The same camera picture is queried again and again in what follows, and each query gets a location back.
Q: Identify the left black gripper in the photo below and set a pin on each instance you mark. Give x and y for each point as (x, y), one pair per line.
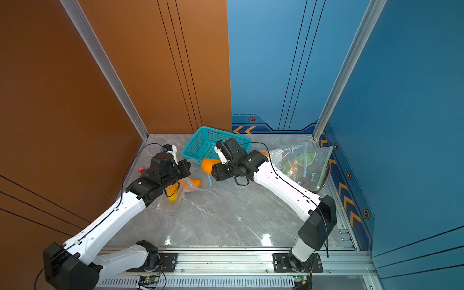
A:
(185, 170)

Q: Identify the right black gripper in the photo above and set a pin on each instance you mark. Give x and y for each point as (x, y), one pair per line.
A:
(219, 173)

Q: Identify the smooth orange basket mango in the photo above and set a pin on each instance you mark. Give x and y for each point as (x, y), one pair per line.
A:
(207, 165)

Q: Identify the slim yellow mango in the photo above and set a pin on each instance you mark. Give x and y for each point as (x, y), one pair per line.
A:
(172, 192)

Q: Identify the clear green-zip bag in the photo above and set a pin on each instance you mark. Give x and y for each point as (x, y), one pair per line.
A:
(318, 169)

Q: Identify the yellow top mango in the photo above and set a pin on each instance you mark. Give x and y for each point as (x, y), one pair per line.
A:
(193, 183)

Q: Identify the clear blue-zip bag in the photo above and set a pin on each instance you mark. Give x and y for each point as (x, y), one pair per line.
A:
(292, 160)

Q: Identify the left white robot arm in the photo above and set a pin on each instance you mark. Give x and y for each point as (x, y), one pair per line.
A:
(76, 265)

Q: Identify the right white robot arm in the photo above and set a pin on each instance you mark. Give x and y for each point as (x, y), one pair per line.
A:
(318, 213)

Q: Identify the teal plastic basket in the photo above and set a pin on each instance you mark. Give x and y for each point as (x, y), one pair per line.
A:
(202, 144)

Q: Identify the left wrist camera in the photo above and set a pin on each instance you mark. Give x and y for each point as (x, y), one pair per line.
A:
(162, 164)

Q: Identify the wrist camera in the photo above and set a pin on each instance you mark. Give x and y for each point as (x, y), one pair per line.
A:
(231, 149)
(162, 164)

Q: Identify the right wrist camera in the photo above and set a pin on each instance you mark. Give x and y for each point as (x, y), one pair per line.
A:
(231, 149)

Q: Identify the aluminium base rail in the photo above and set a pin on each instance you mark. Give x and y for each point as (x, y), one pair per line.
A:
(249, 268)

